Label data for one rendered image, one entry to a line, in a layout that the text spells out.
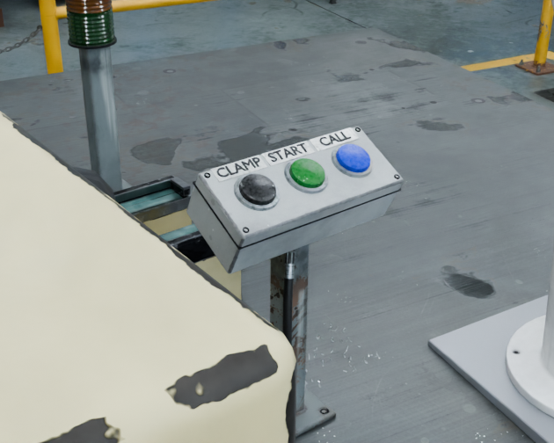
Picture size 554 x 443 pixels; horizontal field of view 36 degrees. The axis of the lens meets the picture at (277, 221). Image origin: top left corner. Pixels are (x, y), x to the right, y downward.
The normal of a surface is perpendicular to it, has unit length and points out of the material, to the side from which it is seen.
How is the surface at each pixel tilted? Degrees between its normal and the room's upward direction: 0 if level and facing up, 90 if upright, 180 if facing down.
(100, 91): 90
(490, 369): 4
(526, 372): 4
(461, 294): 0
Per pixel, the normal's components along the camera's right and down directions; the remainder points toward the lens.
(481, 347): -0.06, -0.88
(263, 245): 0.54, 0.73
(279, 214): 0.28, -0.61
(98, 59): 0.60, 0.39
